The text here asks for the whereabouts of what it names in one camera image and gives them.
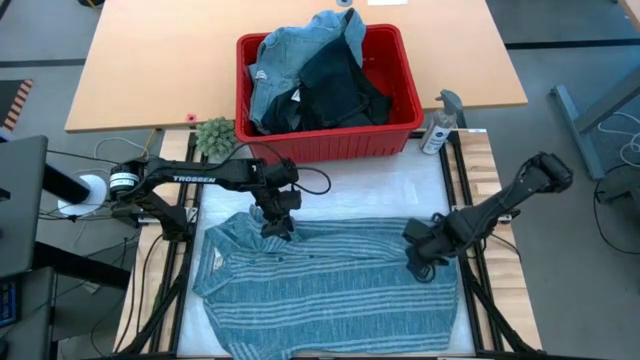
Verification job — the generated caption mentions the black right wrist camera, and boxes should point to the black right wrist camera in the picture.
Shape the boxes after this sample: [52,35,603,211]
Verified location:
[402,216,427,241]

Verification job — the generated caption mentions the light blue jeans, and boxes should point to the light blue jeans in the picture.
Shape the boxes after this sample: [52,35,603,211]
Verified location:
[248,8,368,134]

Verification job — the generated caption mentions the black desk support bar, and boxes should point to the black desk support bar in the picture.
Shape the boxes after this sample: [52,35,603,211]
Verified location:
[43,157,92,204]

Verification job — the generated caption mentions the red plastic laundry bin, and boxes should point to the red plastic laundry bin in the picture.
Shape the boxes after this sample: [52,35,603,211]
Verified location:
[234,23,425,165]

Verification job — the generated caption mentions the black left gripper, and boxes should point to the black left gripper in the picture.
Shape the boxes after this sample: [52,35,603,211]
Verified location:
[257,199,296,242]

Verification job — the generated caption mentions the black keyboard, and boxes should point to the black keyboard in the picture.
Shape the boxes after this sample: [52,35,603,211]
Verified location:
[0,277,19,326]

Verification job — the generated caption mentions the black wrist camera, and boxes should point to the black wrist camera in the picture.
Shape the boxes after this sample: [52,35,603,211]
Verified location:
[276,188,303,212]
[402,216,427,241]

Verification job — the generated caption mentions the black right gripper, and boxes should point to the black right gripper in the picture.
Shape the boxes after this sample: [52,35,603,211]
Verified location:
[406,214,454,284]

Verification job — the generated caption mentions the blue white-striped button shirt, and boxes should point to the blue white-striped button shirt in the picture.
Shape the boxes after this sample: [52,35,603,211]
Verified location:
[192,204,460,360]

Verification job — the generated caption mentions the hazard-striped floor mat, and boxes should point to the hazard-striped floor mat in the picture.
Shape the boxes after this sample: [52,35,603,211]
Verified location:
[0,78,34,134]

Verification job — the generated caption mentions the small green succulent plant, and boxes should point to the small green succulent plant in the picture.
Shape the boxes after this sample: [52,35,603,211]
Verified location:
[194,116,237,159]

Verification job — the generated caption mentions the large tan wooden table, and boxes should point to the large tan wooden table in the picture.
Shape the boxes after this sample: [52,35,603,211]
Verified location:
[64,0,529,134]

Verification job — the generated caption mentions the white round disc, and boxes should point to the white round disc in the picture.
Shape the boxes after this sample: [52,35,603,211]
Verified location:
[57,173,109,217]

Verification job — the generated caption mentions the dark navy garment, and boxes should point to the dark navy garment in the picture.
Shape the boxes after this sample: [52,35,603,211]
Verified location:
[259,35,394,135]

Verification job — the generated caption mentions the grey metal table leg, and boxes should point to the grey metal table leg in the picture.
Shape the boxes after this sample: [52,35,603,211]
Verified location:
[549,64,640,181]

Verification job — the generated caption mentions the clear spray bottle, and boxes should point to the clear spray bottle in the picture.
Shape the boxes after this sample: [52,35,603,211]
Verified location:
[419,89,464,156]

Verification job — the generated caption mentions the light wooden side board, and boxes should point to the light wooden side board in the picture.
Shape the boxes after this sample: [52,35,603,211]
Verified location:
[114,129,201,354]
[457,128,544,351]

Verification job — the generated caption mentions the grey laptop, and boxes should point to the grey laptop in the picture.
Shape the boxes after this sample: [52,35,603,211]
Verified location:
[0,134,49,279]

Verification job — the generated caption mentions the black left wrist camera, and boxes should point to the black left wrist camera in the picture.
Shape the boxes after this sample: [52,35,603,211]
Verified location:
[276,188,303,212]

